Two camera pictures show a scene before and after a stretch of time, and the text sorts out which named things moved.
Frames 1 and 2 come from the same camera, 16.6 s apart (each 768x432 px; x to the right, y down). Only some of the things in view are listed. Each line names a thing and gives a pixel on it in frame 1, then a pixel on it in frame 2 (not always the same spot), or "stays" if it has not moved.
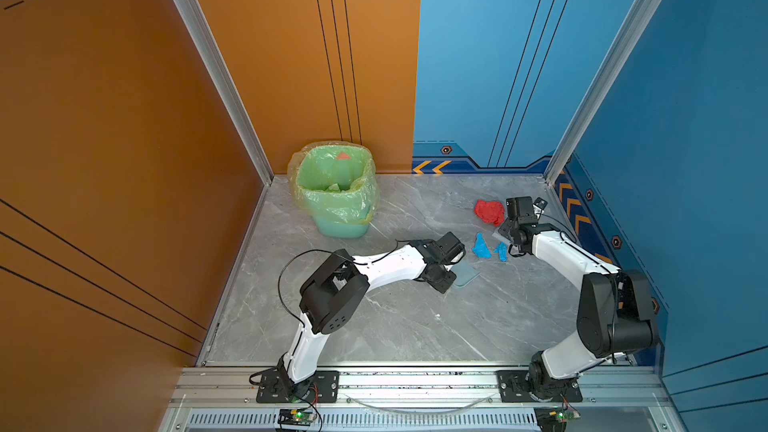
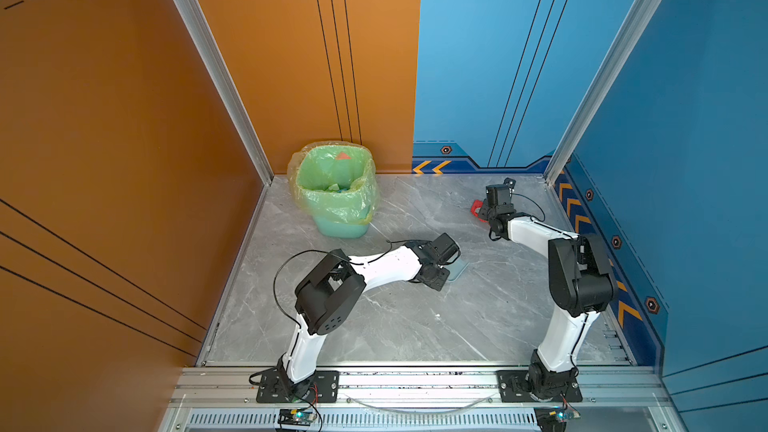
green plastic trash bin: x=336 y=184 stays
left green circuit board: x=295 y=417 stays
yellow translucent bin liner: x=334 y=180 stays
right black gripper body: x=507 y=229 to x=486 y=214
